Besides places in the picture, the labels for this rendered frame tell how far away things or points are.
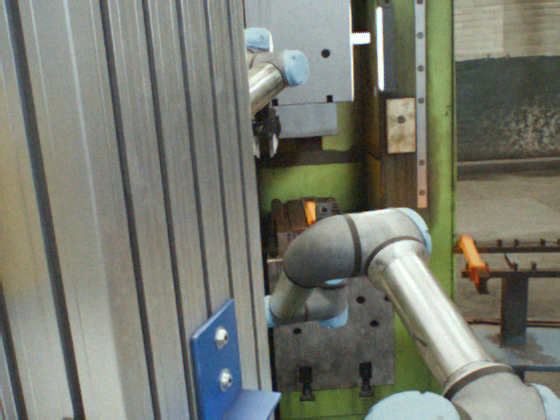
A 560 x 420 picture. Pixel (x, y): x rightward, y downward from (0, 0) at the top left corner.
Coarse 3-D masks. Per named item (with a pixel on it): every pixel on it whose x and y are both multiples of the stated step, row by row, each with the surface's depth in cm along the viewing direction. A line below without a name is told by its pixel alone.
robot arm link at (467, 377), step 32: (352, 224) 102; (384, 224) 103; (416, 224) 104; (384, 256) 99; (416, 256) 98; (384, 288) 99; (416, 288) 92; (416, 320) 89; (448, 320) 86; (448, 352) 82; (480, 352) 81; (448, 384) 79; (480, 384) 75; (512, 384) 75; (480, 416) 71; (512, 416) 71; (544, 416) 71
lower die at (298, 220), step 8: (288, 200) 218; (296, 200) 218; (304, 200) 212; (320, 200) 215; (288, 208) 206; (296, 208) 205; (304, 208) 200; (288, 216) 199; (296, 216) 194; (304, 216) 193; (280, 224) 189; (288, 224) 189; (296, 224) 184; (304, 224) 183; (280, 232) 180; (288, 232) 179; (296, 232) 179; (280, 240) 179; (288, 240) 179; (280, 248) 180
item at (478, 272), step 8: (464, 240) 171; (464, 248) 166; (472, 248) 163; (472, 256) 157; (472, 264) 151; (480, 264) 150; (472, 272) 146; (480, 272) 141; (488, 272) 146; (472, 280) 147; (480, 280) 141; (488, 280) 146; (480, 288) 141
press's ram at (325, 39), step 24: (264, 0) 163; (288, 0) 163; (312, 0) 163; (336, 0) 163; (264, 24) 164; (288, 24) 165; (312, 24) 165; (336, 24) 165; (288, 48) 166; (312, 48) 166; (336, 48) 166; (312, 72) 168; (336, 72) 168; (288, 96) 169; (312, 96) 169; (336, 96) 170
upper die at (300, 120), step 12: (276, 108) 170; (288, 108) 170; (300, 108) 170; (312, 108) 170; (324, 108) 170; (336, 108) 170; (288, 120) 171; (300, 120) 171; (312, 120) 171; (324, 120) 171; (336, 120) 171; (288, 132) 172; (300, 132) 172; (312, 132) 172; (324, 132) 172; (336, 132) 172
